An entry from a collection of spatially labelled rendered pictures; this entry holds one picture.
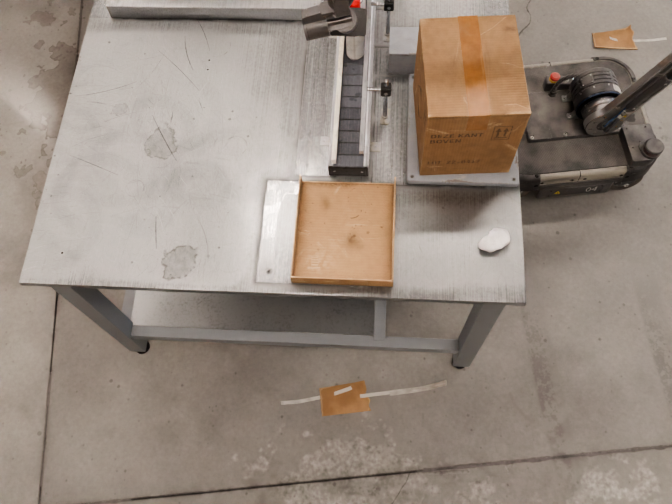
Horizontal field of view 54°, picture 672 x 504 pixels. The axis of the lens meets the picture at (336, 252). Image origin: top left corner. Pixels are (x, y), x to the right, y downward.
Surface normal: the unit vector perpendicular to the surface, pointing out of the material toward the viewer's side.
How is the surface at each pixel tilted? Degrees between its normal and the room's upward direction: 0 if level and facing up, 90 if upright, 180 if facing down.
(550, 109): 0
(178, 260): 0
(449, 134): 90
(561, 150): 0
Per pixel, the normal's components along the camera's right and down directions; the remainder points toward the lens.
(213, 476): -0.04, -0.40
